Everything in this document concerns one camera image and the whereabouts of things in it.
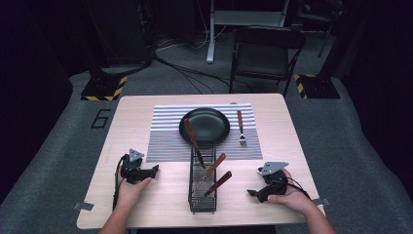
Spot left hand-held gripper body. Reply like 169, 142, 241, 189
120, 148, 149, 185

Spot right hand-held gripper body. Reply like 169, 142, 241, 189
257, 161, 290, 204

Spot person's left hand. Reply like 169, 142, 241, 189
116, 176, 153, 208

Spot person's right hand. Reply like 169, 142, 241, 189
267, 168, 315, 215

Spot grey striped placemat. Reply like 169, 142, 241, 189
145, 102, 264, 164

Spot black round plate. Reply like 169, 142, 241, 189
178, 106, 231, 146

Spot black stand base striped edge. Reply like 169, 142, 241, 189
293, 73, 342, 100
80, 74, 129, 102

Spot black folding chair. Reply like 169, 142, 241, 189
228, 25, 307, 98

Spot dark office chair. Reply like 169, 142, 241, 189
291, 0, 346, 59

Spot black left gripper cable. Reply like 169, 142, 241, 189
112, 154, 130, 211

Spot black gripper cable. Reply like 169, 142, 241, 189
112, 154, 130, 211
285, 176, 313, 201

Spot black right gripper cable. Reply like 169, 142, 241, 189
285, 176, 313, 201

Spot wooden-handled utensil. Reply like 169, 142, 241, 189
194, 152, 227, 193
197, 171, 233, 205

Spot black wire cutlery rack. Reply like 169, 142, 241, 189
187, 141, 218, 215

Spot wooden-handled knife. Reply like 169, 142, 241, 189
183, 117, 207, 170

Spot wooden-handled fork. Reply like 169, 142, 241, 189
236, 109, 247, 146

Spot black floor cables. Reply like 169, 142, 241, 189
151, 32, 255, 96

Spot white metal desk frame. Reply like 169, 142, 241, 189
206, 0, 290, 64

